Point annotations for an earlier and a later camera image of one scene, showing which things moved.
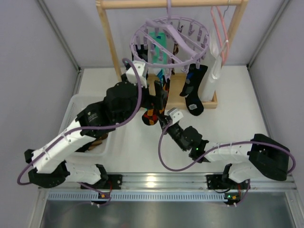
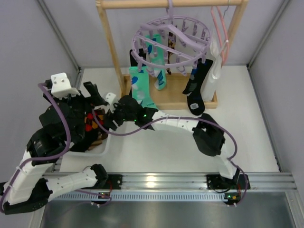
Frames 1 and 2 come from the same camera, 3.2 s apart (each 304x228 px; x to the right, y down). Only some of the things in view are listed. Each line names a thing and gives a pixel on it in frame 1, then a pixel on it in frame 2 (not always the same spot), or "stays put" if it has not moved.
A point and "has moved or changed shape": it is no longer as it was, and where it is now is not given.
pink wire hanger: x=223 y=60 stays put
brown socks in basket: x=103 y=137 stays put
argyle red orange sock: x=151 y=117 has moved or changed shape
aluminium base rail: x=176 y=181 stays put
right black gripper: x=165 y=121 → x=115 y=115
